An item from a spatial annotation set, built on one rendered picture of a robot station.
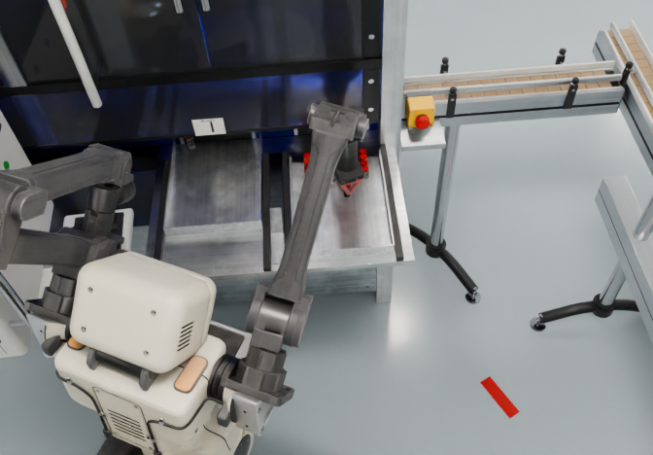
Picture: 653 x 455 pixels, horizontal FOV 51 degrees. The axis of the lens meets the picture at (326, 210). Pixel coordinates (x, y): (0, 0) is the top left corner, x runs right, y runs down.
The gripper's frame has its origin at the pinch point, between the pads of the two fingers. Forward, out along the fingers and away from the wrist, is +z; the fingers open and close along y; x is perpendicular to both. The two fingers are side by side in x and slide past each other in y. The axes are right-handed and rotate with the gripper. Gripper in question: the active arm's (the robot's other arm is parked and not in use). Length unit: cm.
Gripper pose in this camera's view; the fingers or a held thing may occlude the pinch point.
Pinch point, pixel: (347, 186)
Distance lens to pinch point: 184.9
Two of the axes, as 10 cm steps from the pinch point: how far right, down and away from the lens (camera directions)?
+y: -3.2, -7.4, 5.9
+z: 0.3, 6.2, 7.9
